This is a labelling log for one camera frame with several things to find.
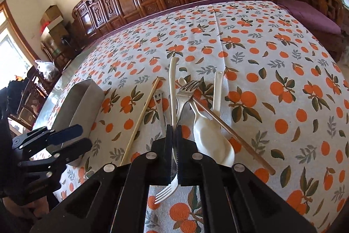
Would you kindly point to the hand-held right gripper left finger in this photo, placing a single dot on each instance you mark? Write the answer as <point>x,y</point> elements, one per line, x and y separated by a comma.
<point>169,156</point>

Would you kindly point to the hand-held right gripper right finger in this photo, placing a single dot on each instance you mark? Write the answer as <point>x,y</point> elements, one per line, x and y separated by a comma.
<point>180,156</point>

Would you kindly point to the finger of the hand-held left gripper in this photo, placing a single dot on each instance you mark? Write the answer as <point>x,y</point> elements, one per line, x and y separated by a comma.
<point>64,134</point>
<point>76,149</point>

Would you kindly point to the metal tray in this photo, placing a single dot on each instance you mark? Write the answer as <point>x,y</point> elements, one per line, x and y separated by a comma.
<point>79,107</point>

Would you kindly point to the white plastic spoon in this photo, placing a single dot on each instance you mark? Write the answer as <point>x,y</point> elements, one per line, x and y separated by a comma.
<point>211,137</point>

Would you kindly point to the white plastic fork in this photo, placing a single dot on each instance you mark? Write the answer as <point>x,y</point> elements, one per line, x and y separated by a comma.
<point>163,193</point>

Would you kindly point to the wooden chopstick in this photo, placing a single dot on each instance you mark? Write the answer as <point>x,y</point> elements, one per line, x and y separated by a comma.
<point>141,118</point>
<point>231,136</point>

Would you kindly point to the white plastic knife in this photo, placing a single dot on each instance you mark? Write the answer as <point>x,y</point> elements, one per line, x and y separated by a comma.
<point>172,91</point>

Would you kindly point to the metal fork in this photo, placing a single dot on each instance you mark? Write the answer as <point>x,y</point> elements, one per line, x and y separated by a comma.
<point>187,91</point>

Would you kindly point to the wooden chair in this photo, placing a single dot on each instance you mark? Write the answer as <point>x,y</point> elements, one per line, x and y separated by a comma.
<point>35,91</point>

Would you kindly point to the clear plastic bag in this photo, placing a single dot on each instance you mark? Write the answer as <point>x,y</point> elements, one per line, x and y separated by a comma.
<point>46,68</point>

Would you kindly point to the wooden framed window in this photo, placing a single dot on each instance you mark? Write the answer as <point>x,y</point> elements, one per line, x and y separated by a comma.
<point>11,39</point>

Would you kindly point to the orange print tablecloth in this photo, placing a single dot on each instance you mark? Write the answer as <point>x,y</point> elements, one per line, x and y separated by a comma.
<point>245,58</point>

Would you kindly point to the brown cardboard box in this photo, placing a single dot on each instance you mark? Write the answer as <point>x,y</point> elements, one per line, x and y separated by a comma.
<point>53,13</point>

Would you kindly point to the long purple seat cushion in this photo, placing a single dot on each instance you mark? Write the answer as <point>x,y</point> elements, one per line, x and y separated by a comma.
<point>174,7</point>

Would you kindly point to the short purple seat cushion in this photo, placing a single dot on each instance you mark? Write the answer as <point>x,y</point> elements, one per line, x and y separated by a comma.
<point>310,14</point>

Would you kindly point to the wooden side cabinet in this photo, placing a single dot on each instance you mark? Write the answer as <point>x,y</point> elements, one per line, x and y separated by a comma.
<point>324,1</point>

